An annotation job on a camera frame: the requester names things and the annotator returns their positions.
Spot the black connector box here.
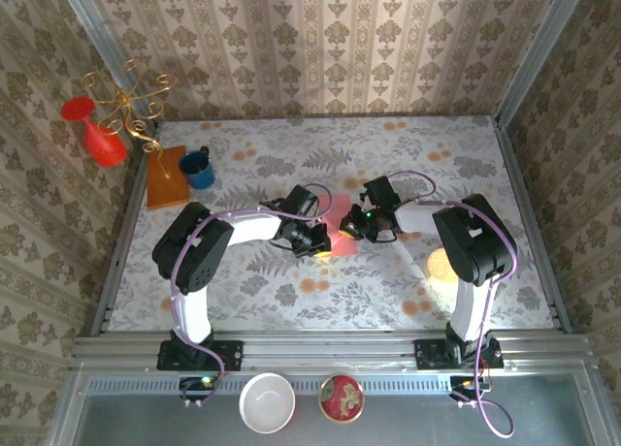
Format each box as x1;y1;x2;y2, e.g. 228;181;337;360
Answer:
448;375;492;409
179;375;218;409

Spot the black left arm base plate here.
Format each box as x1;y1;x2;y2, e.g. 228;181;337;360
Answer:
156;338;245;372

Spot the floral tablecloth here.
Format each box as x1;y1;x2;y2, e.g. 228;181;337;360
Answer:
107;115;557;332

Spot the grey metal shelf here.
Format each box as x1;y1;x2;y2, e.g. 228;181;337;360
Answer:
48;367;615;446

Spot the aluminium corner post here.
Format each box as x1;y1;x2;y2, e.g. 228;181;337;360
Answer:
494;0;591;127
55;0;161;127

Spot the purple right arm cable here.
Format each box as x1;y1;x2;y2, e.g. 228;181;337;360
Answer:
387;170;519;439

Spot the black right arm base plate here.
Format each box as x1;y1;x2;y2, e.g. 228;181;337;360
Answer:
413;337;506;371

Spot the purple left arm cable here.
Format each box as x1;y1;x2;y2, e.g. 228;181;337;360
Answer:
168;182;335;409

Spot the blue enamel mug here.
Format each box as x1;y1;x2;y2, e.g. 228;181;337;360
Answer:
178;145;217;191

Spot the pink cloth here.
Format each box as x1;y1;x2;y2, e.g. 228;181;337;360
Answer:
317;193;360;260

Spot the white bowl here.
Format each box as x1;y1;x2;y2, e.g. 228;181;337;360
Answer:
238;371;297;435

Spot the red plastic goblet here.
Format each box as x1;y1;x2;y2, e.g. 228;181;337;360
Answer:
60;95;130;169

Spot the gold wire stand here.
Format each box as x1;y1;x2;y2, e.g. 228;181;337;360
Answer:
80;57;180;180

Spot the red patterned bowl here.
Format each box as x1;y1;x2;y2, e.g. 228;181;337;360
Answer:
317;372;366;425

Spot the aluminium side rail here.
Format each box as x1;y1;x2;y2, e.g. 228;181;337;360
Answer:
493;115;573;335
90;120;164;338

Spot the orange wooden board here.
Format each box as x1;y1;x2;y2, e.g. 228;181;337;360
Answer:
146;144;192;211

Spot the aluminium crossbeam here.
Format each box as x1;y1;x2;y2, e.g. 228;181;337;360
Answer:
71;330;596;372

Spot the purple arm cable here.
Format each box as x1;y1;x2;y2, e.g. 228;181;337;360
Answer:
387;170;519;439
168;182;335;409

